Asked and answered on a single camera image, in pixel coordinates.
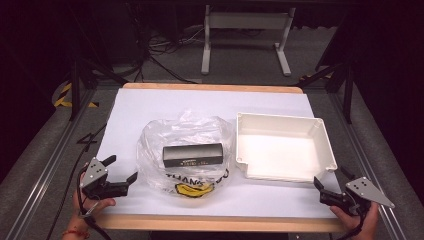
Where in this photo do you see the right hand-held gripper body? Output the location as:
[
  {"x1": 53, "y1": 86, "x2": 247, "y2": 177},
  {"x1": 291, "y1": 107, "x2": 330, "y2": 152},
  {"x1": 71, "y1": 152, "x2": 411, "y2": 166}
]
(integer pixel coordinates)
[{"x1": 319, "y1": 176, "x2": 396, "y2": 217}]

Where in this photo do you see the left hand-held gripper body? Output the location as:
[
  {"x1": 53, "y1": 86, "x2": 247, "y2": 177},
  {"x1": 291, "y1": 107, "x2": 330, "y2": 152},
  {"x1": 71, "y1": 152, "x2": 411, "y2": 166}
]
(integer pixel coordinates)
[{"x1": 79, "y1": 156, "x2": 130, "y2": 201}]

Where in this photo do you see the person's right hand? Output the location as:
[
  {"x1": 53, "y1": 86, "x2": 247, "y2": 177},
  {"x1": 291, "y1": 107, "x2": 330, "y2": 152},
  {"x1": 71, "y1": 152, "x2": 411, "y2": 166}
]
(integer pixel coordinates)
[{"x1": 329, "y1": 202, "x2": 380, "y2": 240}]

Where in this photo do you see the person's left hand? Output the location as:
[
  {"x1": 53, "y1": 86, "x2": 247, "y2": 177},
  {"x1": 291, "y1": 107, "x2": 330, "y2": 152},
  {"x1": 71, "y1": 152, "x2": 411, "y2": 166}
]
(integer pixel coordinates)
[{"x1": 71, "y1": 190, "x2": 117, "y2": 231}]

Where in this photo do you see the white plastic tray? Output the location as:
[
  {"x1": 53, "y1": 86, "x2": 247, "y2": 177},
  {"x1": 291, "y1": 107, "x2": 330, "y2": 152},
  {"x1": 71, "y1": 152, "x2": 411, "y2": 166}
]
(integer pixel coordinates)
[{"x1": 234, "y1": 111, "x2": 339, "y2": 184}]

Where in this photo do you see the black rectangular box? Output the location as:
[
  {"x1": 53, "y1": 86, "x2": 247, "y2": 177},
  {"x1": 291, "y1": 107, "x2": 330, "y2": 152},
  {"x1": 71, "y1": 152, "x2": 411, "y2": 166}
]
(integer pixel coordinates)
[{"x1": 162, "y1": 142, "x2": 225, "y2": 169}]

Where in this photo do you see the clear plastic bag yellow print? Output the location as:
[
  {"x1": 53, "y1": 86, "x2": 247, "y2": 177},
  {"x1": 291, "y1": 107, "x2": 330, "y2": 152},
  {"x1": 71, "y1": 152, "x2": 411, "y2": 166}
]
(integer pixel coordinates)
[{"x1": 136, "y1": 109, "x2": 235, "y2": 199}]

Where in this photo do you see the black metal stand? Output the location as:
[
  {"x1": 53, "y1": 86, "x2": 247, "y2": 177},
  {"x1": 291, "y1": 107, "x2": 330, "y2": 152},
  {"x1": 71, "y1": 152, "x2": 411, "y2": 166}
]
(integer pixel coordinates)
[
  {"x1": 67, "y1": 55, "x2": 130, "y2": 122},
  {"x1": 294, "y1": 59, "x2": 355, "y2": 125}
]

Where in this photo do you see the yellow black hazard tape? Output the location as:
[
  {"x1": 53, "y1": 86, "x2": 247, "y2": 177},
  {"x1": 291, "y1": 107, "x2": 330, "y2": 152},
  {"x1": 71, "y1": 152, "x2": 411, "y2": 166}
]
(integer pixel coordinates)
[{"x1": 52, "y1": 82, "x2": 100, "y2": 109}]

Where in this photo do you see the white paper sheet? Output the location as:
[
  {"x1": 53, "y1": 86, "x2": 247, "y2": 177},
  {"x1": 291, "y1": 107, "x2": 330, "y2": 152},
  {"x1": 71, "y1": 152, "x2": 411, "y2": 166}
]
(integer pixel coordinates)
[{"x1": 95, "y1": 87, "x2": 343, "y2": 220}]

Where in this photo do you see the aluminium rail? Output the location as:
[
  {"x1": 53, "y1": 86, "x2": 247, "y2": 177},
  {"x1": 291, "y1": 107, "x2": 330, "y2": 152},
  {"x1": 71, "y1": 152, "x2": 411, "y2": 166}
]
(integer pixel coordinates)
[
  {"x1": 4, "y1": 88, "x2": 100, "y2": 240},
  {"x1": 327, "y1": 92, "x2": 410, "y2": 240}
]

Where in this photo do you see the thin black floor cable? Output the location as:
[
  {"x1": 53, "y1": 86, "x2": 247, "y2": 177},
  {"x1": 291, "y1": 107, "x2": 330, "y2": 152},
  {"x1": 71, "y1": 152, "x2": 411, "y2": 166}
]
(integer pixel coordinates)
[{"x1": 45, "y1": 123, "x2": 108, "y2": 240}]

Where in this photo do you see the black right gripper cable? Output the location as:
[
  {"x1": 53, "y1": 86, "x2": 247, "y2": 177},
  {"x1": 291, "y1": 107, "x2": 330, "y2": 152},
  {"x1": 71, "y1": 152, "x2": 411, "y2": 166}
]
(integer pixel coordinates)
[{"x1": 336, "y1": 213, "x2": 368, "y2": 240}]

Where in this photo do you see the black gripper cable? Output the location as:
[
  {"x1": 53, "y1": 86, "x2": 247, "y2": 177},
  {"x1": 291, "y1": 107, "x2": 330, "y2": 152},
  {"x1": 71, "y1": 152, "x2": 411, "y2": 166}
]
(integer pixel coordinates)
[
  {"x1": 76, "y1": 171, "x2": 113, "y2": 240},
  {"x1": 336, "y1": 213, "x2": 368, "y2": 240}
]

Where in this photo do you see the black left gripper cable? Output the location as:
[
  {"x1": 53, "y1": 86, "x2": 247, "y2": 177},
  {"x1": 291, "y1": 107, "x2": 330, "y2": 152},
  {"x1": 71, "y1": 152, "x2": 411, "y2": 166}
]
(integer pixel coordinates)
[{"x1": 76, "y1": 171, "x2": 113, "y2": 240}]

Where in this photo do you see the red string bracelet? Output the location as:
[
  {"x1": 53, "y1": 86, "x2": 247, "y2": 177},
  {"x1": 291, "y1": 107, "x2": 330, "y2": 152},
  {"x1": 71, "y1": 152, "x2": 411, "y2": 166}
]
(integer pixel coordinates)
[{"x1": 62, "y1": 227, "x2": 91, "y2": 239}]

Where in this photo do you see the bundle of floor cables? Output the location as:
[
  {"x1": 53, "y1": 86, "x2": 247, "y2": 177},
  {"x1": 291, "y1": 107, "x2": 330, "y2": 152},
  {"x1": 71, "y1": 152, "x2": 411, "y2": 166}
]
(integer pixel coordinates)
[{"x1": 131, "y1": 24, "x2": 208, "y2": 85}]

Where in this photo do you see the white metal table frame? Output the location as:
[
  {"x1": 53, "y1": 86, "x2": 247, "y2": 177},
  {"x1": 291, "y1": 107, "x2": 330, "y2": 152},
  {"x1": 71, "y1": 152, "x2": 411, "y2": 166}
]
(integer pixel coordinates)
[{"x1": 200, "y1": 4, "x2": 297, "y2": 77}]

